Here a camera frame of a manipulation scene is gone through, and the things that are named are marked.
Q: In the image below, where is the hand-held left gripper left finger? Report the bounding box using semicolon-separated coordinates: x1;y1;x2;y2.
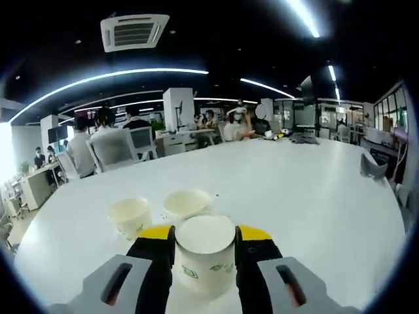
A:
48;224;177;314

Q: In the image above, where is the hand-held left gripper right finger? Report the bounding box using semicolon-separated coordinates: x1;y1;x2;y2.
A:
234;224;361;314

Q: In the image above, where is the white paper cup green print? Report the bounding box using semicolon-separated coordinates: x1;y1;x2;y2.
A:
107;197;154;241
174;214;237;294
162;188;212;220

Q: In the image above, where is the white table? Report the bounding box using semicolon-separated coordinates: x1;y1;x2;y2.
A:
12;137;407;314

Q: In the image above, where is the white office desk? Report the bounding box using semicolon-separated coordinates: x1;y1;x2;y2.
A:
22;161;62;211

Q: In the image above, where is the white mesh office chair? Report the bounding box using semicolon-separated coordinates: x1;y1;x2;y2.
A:
129;126;158;161
86;128;139;173

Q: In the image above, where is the grey gripper stand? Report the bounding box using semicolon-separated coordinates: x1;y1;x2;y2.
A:
359;152;390;180

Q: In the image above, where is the grey cloth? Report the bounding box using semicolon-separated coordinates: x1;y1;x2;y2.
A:
289;135;321;145

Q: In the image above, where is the black monitor on stand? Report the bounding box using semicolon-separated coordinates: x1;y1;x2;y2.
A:
48;126;69;144

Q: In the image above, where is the black stand with screen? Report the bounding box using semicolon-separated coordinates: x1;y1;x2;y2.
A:
299;74;325;138

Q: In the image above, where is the straight ceiling light strip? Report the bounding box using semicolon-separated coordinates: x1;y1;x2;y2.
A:
240;77;295;99

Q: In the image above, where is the curved ceiling light strip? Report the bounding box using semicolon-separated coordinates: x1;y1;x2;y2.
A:
9;67;210;124

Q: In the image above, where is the ceiling air conditioner unit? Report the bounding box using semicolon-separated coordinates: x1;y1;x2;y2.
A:
100;13;171;53

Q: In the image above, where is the long curved ceiling light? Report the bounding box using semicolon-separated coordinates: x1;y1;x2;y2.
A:
284;0;321;39

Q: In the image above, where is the red lit wall screen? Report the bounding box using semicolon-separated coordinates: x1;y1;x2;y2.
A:
74;109;100;121

